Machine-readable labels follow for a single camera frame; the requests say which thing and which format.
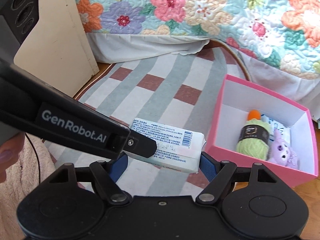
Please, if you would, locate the green yarn ball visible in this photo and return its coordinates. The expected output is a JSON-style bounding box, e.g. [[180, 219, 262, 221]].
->
[[236, 119, 272, 160]]

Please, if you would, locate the black cable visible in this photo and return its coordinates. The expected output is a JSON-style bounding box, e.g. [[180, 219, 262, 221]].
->
[[25, 133, 42, 188]]

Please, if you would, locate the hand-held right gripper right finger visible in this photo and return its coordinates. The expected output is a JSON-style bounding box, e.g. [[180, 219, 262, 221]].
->
[[196, 151, 276, 203]]

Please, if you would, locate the orange makeup sponge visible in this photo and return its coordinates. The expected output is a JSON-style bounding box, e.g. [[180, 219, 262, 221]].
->
[[247, 109, 262, 122]]

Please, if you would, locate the pink cardboard box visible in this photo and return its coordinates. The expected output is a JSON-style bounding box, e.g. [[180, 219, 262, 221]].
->
[[204, 74, 316, 188]]

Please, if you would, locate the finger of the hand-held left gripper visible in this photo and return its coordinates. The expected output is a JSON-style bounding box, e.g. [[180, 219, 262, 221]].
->
[[122, 130, 158, 160]]

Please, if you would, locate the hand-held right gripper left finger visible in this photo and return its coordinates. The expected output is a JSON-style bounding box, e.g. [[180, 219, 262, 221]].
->
[[50, 152, 132, 203]]

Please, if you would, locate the white wet wipes packet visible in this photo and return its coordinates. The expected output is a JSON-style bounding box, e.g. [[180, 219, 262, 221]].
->
[[129, 117, 207, 174]]

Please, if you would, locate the floral quilt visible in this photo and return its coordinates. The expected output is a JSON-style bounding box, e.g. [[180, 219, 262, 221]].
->
[[71, 0, 320, 81]]

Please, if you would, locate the purple plush toy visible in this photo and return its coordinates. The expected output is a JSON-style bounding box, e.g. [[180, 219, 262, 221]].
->
[[267, 129, 301, 169]]

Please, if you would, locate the clear floss pick box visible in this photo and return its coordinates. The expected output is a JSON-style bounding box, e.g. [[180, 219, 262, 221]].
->
[[260, 115, 292, 143]]

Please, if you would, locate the person's left hand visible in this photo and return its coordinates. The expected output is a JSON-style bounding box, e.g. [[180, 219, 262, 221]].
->
[[0, 132, 26, 183]]

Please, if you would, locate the striped rug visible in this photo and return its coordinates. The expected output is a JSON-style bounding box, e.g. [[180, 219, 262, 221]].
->
[[42, 40, 252, 198]]

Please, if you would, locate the beige wooden cabinet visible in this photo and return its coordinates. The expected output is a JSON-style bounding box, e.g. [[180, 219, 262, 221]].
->
[[14, 0, 101, 98]]

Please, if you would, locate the pink fluffy mat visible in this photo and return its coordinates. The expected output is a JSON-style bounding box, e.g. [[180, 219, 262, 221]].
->
[[0, 132, 57, 193]]

